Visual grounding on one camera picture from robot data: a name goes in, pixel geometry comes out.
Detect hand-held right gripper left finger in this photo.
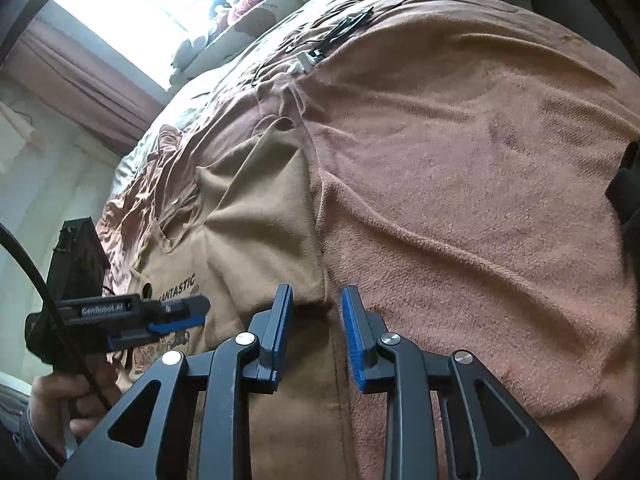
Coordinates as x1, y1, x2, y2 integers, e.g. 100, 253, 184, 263
55, 284, 296, 480

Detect pink curtain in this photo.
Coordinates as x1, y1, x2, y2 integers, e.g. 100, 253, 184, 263
10, 22, 168, 153

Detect cream padded headboard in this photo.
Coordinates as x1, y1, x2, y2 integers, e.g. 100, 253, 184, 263
0, 145, 118, 376

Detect tangled black cord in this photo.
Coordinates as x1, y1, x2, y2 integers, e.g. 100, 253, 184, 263
250, 2, 376, 86

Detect pale grey pillow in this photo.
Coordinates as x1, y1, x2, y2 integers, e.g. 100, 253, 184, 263
117, 125, 171, 186

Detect hanging beige cloth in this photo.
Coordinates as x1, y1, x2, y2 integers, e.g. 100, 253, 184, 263
0, 100, 46, 148

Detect printed window seat cushion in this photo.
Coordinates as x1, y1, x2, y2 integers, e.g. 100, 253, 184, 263
170, 0, 346, 81

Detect reddish brown blanket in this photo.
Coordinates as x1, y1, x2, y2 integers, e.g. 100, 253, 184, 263
95, 0, 640, 461

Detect person's left hand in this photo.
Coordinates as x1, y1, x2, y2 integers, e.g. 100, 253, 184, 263
29, 366, 122, 456

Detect brown printed t-shirt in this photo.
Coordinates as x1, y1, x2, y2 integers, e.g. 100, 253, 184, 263
120, 117, 361, 480

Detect folded black clothes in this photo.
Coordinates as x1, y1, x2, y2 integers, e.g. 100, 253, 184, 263
604, 140, 640, 226

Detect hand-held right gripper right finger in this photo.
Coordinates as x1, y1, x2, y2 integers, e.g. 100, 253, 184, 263
341, 285, 581, 480

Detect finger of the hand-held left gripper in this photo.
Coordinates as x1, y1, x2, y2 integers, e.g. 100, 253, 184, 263
145, 294, 212, 319
147, 317, 202, 336

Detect black cable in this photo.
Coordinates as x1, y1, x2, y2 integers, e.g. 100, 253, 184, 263
0, 222, 113, 411

